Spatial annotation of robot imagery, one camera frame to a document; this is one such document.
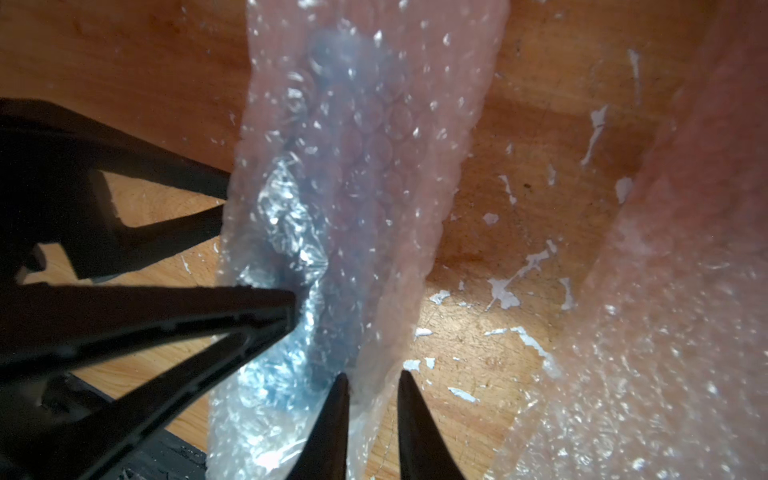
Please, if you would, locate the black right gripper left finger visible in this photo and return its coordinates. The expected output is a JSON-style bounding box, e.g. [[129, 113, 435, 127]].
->
[[287, 373, 350, 480]]

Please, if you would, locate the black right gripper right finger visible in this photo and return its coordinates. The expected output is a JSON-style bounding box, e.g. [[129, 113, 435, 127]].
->
[[397, 370, 465, 480]]

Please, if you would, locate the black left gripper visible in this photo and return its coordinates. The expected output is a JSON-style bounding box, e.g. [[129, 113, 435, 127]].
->
[[1, 98, 297, 479]]

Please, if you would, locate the bubble wrap sheet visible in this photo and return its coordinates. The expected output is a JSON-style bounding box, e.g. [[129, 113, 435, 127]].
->
[[488, 1, 767, 479]]

